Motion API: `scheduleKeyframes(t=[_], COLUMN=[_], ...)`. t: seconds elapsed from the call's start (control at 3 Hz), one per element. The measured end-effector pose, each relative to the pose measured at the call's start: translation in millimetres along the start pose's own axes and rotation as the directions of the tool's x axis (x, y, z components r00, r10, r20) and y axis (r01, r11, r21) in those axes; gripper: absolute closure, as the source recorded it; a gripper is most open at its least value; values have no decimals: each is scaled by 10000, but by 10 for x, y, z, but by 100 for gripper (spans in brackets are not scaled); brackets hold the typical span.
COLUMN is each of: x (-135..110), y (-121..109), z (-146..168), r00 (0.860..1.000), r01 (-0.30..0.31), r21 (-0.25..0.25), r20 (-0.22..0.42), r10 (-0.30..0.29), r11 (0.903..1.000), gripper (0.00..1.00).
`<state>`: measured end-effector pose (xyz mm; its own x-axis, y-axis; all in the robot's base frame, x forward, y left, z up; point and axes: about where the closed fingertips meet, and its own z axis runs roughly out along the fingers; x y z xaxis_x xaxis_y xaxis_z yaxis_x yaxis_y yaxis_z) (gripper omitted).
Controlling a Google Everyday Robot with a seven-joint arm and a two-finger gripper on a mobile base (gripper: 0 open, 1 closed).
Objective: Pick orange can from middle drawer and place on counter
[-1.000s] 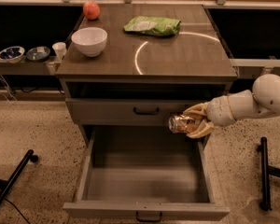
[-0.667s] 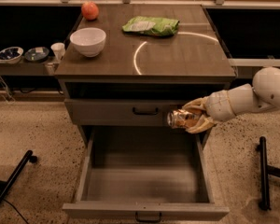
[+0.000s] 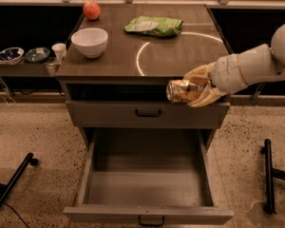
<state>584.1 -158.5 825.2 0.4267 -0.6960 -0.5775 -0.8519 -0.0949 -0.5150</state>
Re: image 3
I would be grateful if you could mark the low side shelf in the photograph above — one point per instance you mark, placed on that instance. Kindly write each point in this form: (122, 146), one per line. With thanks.
(25, 69)

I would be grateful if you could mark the grey drawer cabinet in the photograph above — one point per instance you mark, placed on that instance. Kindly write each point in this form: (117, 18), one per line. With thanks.
(137, 68)

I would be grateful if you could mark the black stand leg right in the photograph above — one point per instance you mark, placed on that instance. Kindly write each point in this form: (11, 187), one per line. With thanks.
(270, 174)

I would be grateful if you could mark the dark blue bowl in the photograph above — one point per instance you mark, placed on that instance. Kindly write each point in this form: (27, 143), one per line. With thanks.
(37, 55)

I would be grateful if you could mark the red apple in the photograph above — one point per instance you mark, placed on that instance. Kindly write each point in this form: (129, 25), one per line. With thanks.
(91, 10)

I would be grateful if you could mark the black stand leg left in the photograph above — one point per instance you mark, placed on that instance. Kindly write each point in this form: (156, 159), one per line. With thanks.
(5, 189)

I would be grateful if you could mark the closed grey top drawer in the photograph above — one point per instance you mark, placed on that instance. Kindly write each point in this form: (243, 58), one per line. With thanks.
(145, 115)

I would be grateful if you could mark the small white paper cup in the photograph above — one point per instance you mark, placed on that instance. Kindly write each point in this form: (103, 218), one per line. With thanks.
(60, 51)

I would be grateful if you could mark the blue patterned bowl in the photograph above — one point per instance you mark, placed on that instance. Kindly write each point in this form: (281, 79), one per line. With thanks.
(11, 55)

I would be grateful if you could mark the white ceramic bowl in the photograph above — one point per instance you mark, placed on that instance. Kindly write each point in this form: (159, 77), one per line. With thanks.
(91, 42)

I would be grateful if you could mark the green chip bag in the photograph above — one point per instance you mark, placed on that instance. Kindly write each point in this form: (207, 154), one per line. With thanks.
(154, 26)

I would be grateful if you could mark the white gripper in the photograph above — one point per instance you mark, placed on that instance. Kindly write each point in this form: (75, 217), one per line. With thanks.
(226, 73)

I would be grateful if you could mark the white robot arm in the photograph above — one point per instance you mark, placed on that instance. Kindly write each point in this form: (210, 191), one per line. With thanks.
(264, 63)

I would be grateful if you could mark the open grey middle drawer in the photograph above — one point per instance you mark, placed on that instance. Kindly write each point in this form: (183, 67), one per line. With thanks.
(151, 177)

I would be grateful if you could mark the crushed orange soda can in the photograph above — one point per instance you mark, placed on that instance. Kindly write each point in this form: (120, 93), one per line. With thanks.
(182, 91)

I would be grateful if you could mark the black stand leg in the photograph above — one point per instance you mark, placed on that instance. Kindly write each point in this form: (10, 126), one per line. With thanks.
(270, 174)
(5, 189)

